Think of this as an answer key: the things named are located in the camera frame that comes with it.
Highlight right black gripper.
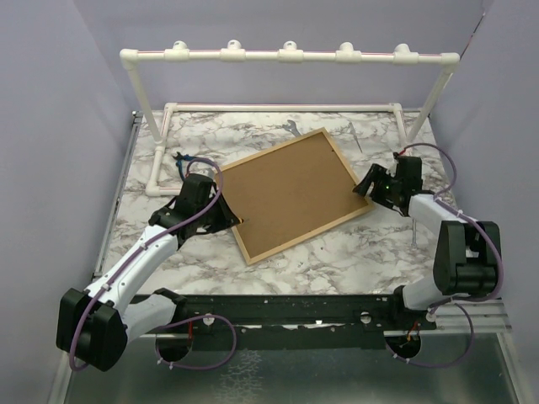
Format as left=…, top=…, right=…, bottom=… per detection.
left=354, top=162, right=403, bottom=210

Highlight wooden picture frame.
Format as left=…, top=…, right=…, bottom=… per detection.
left=216, top=128, right=374, bottom=264

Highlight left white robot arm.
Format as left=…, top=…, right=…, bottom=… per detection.
left=56, top=173, right=240, bottom=371

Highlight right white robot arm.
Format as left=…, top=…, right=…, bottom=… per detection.
left=353, top=156, right=504, bottom=329

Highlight small silver wrench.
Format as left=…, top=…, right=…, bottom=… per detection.
left=412, top=219, right=418, bottom=247

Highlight large grey wrench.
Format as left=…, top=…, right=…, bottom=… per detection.
left=282, top=120, right=301, bottom=137

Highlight white PVC pipe rack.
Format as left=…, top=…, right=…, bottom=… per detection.
left=120, top=40, right=461, bottom=197

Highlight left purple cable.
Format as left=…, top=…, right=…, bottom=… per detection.
left=67, top=157, right=239, bottom=373

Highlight blue handled pliers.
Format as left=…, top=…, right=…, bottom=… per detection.
left=173, top=151, right=195, bottom=181

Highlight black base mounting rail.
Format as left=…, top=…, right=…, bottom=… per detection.
left=156, top=294, right=435, bottom=351

